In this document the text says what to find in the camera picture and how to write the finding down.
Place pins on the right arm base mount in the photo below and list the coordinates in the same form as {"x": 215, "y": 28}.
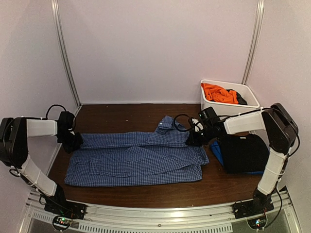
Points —
{"x": 252, "y": 211}

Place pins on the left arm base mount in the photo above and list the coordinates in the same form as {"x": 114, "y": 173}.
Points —
{"x": 65, "y": 216}

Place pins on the left aluminium corner post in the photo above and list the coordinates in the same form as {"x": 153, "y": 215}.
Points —
{"x": 63, "y": 52}

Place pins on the aluminium front rail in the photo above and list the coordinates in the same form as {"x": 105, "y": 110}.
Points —
{"x": 218, "y": 218}

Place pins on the white plastic laundry bin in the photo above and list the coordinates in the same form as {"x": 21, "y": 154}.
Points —
{"x": 230, "y": 109}

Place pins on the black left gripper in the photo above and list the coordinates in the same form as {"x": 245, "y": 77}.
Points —
{"x": 76, "y": 147}

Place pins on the right aluminium corner post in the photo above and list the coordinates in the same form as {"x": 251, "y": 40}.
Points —
{"x": 259, "y": 15}

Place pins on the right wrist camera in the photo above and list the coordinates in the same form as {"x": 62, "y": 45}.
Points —
{"x": 196, "y": 125}

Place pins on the aluminium corner post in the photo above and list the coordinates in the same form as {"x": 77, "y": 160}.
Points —
{"x": 63, "y": 52}
{"x": 259, "y": 15}

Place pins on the orange garment in bin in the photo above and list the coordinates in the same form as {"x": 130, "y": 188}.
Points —
{"x": 216, "y": 93}

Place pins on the blue checked button shirt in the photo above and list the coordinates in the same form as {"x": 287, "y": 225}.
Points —
{"x": 137, "y": 158}

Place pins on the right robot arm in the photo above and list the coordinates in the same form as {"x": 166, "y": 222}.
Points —
{"x": 274, "y": 126}

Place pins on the dark garment in bin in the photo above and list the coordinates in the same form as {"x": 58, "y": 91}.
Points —
{"x": 237, "y": 98}

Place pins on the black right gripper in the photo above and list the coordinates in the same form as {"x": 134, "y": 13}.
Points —
{"x": 193, "y": 140}

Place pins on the folded black garment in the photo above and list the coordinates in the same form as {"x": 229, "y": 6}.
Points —
{"x": 243, "y": 154}

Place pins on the folded blue garment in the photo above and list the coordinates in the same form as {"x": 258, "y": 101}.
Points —
{"x": 215, "y": 148}

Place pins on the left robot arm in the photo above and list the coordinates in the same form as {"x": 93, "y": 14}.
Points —
{"x": 14, "y": 152}

